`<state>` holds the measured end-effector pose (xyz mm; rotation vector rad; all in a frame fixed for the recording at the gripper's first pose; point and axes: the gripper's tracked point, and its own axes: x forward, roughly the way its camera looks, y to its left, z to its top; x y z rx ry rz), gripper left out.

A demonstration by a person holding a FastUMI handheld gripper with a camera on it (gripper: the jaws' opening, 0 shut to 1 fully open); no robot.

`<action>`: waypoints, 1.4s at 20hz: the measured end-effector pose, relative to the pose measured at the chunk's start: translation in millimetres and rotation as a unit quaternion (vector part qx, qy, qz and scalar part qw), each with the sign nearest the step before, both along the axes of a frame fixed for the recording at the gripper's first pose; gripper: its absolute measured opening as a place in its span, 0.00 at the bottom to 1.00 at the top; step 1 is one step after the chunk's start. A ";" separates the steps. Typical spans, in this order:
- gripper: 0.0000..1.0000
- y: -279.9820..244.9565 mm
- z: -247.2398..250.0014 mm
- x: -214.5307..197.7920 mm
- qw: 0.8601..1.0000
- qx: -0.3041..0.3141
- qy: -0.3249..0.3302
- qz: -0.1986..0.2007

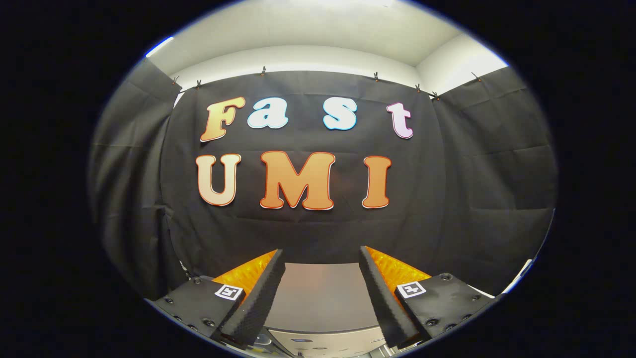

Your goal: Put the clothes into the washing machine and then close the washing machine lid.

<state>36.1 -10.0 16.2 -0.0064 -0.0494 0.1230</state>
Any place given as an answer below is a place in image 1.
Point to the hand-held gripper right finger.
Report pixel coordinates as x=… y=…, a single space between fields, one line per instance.
x=382 y=306

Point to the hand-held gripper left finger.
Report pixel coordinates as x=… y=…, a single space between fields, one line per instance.
x=258 y=303

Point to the black backdrop cloth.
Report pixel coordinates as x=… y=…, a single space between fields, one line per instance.
x=308 y=233

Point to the row of black clips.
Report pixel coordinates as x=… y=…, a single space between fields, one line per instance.
x=263 y=71

